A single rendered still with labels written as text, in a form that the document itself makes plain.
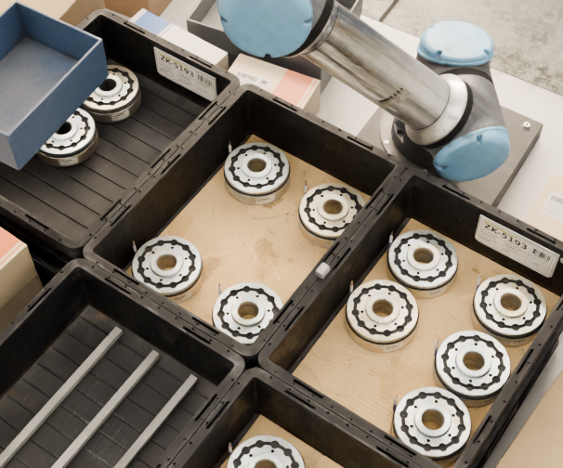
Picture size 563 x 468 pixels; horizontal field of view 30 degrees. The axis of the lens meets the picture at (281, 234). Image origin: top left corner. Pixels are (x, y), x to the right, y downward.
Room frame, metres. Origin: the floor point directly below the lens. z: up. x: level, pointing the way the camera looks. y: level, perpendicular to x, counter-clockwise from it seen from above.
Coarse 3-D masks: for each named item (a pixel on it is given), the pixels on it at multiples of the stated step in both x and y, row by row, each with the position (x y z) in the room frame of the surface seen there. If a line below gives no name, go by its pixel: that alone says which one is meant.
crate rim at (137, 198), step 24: (240, 96) 1.11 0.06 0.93; (264, 96) 1.11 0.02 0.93; (216, 120) 1.06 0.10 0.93; (312, 120) 1.06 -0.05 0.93; (192, 144) 1.02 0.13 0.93; (360, 144) 1.01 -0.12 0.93; (168, 168) 0.97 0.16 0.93; (144, 192) 0.93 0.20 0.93; (384, 192) 0.92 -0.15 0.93; (120, 216) 0.89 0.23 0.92; (360, 216) 0.88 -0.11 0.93; (96, 240) 0.84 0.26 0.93; (336, 240) 0.84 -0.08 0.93; (96, 264) 0.80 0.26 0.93; (144, 288) 0.76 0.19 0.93; (288, 312) 0.72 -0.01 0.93; (216, 336) 0.69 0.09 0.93; (264, 336) 0.68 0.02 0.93
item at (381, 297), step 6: (378, 294) 0.78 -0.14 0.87; (384, 294) 0.78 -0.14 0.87; (372, 300) 0.78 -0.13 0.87; (378, 300) 0.78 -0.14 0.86; (384, 300) 0.78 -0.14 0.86; (390, 300) 0.78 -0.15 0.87; (396, 300) 0.78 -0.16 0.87; (366, 306) 0.77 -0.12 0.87; (372, 306) 0.77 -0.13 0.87; (396, 306) 0.76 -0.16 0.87; (366, 312) 0.76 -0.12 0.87; (372, 312) 0.76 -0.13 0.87; (396, 312) 0.76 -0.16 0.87; (372, 318) 0.75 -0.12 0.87; (378, 318) 0.75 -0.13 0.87; (384, 318) 0.74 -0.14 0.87; (390, 318) 0.74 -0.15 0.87; (396, 318) 0.75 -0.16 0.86; (384, 324) 0.74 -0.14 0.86
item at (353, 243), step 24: (456, 192) 0.92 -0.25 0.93; (504, 216) 0.87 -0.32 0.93; (360, 240) 0.83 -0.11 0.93; (552, 240) 0.83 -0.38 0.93; (336, 264) 0.80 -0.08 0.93; (312, 288) 0.76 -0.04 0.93; (552, 312) 0.71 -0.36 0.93; (264, 360) 0.65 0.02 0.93; (528, 360) 0.64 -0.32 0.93; (288, 384) 0.61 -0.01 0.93; (504, 384) 0.61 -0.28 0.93; (336, 408) 0.58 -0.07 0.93; (504, 408) 0.58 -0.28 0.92; (384, 432) 0.55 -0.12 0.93; (480, 432) 0.55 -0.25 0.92; (408, 456) 0.51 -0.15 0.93
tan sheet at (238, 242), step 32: (288, 160) 1.06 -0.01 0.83; (224, 192) 1.00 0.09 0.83; (288, 192) 1.00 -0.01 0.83; (192, 224) 0.94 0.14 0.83; (224, 224) 0.94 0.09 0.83; (256, 224) 0.94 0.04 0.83; (288, 224) 0.94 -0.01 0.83; (224, 256) 0.88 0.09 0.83; (256, 256) 0.88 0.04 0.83; (288, 256) 0.88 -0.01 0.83; (320, 256) 0.88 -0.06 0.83; (224, 288) 0.82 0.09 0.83; (288, 288) 0.82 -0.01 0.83
